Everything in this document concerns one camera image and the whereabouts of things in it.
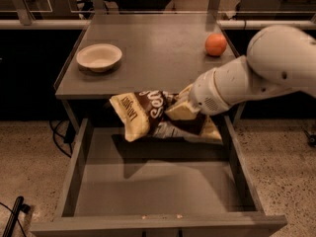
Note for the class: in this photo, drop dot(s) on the grey cabinet counter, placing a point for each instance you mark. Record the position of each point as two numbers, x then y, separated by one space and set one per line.
159 52

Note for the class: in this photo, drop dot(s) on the white horizontal rail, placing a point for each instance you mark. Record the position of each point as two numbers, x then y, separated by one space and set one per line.
80 24

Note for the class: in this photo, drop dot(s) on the black stand bottom left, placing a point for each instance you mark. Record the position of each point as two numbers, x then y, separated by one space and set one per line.
13 220

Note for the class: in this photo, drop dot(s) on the white paper bowl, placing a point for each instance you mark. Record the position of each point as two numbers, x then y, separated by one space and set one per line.
99 57

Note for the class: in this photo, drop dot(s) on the orange fruit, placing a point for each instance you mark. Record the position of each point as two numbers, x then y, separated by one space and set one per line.
215 44

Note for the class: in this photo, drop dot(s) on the open grey top drawer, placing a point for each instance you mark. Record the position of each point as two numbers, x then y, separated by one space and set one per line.
157 188

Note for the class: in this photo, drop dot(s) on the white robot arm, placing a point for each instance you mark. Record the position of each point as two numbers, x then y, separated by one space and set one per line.
280 60

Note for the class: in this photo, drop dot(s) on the brown and cream chip bag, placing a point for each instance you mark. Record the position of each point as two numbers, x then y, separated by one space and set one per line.
143 114

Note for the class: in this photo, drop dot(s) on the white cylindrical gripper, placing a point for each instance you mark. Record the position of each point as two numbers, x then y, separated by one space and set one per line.
205 92

